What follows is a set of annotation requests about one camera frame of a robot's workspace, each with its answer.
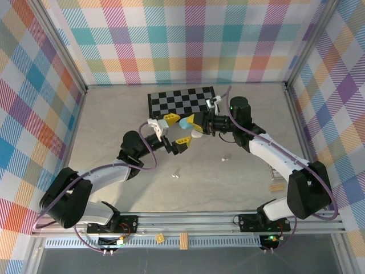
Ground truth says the black grey folding chessboard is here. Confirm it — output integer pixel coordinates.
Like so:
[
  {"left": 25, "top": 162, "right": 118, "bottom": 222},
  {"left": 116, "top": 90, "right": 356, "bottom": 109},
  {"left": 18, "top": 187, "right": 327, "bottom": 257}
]
[{"left": 147, "top": 86, "right": 221, "bottom": 124}]

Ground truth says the playing card box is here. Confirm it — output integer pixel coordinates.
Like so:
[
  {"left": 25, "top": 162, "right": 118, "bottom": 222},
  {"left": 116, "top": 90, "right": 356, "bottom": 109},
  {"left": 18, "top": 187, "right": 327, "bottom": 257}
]
[{"left": 269, "top": 164, "right": 283, "bottom": 182}]

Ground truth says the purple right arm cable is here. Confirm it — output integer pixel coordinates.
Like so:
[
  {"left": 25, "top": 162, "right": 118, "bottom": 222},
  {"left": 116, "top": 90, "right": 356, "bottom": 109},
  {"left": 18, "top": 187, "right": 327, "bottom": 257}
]
[{"left": 219, "top": 84, "right": 340, "bottom": 254}]

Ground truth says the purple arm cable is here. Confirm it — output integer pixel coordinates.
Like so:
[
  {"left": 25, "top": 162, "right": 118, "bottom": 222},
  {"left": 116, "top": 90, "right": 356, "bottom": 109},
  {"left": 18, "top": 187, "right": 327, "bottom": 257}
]
[
  {"left": 219, "top": 84, "right": 340, "bottom": 254},
  {"left": 34, "top": 119, "right": 158, "bottom": 254}
]

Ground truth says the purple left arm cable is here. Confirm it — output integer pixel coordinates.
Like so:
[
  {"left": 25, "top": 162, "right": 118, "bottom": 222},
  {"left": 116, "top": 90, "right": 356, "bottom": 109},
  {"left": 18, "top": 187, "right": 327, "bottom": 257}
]
[{"left": 34, "top": 119, "right": 158, "bottom": 254}]

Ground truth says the slim aluminium frame rail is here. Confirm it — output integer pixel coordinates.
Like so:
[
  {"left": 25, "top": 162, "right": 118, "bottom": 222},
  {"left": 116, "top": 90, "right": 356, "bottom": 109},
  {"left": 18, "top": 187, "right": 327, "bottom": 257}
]
[
  {"left": 283, "top": 81, "right": 347, "bottom": 229},
  {"left": 52, "top": 88, "right": 88, "bottom": 213}
]

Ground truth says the wide aluminium frame rail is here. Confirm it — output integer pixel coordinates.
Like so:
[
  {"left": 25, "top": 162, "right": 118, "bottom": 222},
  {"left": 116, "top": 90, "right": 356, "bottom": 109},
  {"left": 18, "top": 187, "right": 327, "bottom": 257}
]
[{"left": 31, "top": 212, "right": 344, "bottom": 237}]

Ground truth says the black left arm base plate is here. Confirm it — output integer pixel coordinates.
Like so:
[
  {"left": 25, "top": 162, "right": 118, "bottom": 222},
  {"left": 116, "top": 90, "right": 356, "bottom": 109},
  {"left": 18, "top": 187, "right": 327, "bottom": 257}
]
[{"left": 86, "top": 215, "right": 140, "bottom": 234}]

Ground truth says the aluminium frame post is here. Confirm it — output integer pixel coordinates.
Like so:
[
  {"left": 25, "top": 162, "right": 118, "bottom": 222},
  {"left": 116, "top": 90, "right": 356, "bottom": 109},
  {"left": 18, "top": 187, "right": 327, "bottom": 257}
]
[
  {"left": 283, "top": 0, "right": 343, "bottom": 91},
  {"left": 27, "top": 0, "right": 89, "bottom": 95}
]

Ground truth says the white slotted cable duct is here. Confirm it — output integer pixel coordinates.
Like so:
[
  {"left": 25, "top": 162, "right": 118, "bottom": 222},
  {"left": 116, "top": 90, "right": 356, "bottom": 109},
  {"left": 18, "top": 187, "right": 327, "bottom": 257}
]
[{"left": 44, "top": 236, "right": 265, "bottom": 249}]

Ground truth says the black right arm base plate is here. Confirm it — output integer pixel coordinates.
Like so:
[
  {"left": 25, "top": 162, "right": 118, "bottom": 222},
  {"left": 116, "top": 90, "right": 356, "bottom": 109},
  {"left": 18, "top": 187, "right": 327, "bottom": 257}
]
[{"left": 238, "top": 213, "right": 292, "bottom": 233}]

